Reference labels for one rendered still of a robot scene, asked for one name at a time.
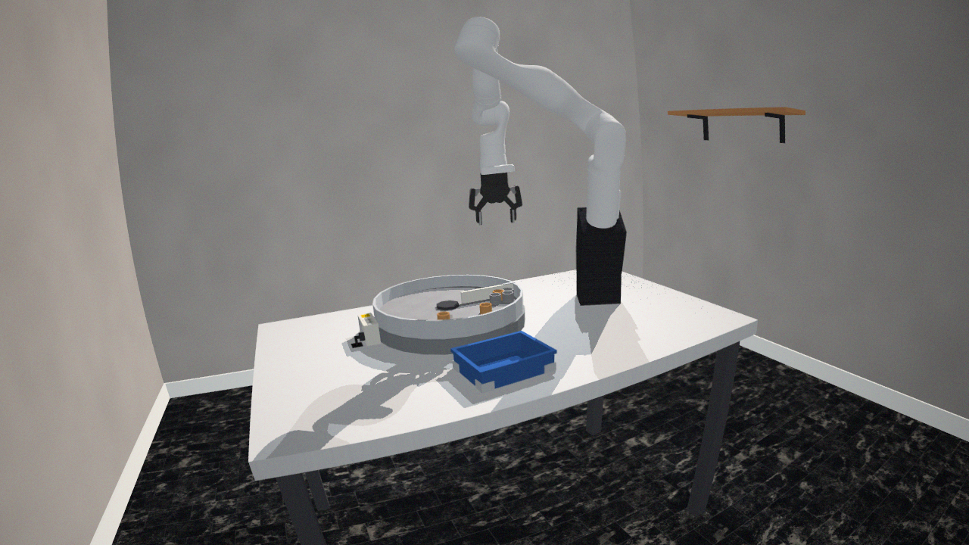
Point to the blue open-top crate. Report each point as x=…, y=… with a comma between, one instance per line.
x=503, y=360

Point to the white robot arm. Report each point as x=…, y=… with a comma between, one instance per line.
x=477, y=47

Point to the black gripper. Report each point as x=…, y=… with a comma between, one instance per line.
x=494, y=188

